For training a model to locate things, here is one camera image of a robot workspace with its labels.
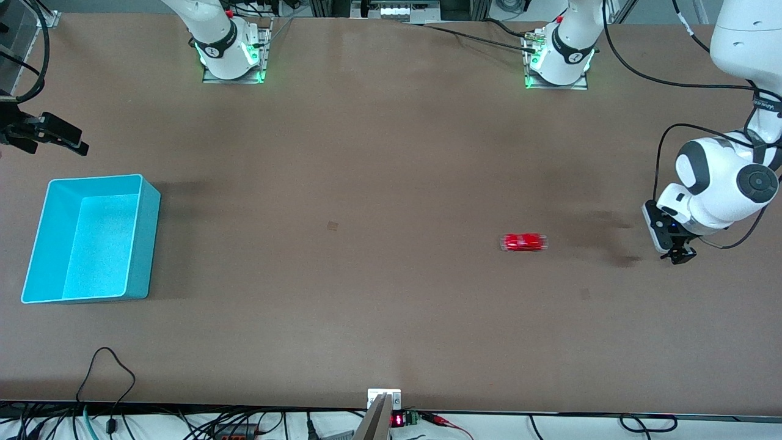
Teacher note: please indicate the red beetle toy car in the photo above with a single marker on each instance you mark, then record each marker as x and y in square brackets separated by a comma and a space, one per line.
[523, 242]

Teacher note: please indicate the red clip leads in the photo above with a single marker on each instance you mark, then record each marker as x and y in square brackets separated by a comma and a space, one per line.
[440, 420]

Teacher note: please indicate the black plug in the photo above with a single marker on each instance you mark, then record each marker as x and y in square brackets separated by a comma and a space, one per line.
[311, 426]

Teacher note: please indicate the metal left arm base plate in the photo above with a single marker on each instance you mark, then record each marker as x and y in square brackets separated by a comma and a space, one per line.
[556, 87]

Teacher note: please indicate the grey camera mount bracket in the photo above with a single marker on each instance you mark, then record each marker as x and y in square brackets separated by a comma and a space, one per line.
[374, 425]

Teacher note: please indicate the white mounting plate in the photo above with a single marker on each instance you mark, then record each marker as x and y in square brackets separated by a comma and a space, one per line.
[374, 397]

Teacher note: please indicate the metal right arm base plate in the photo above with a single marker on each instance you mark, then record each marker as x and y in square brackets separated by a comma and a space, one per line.
[232, 79]

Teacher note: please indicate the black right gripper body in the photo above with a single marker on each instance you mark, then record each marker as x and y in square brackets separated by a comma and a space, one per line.
[18, 129]

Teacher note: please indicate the orange black power strip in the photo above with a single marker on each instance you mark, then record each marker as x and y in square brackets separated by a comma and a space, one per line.
[235, 432]

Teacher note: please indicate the white power strip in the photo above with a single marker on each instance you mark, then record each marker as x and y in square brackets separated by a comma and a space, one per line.
[403, 11]

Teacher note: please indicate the blue plastic box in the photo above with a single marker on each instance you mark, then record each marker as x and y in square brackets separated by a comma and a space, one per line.
[91, 244]

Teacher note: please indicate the red LED display module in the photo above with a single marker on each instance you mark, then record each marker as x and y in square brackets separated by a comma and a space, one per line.
[398, 420]

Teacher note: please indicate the green terminal block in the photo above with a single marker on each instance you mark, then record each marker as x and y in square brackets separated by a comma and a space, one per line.
[412, 418]

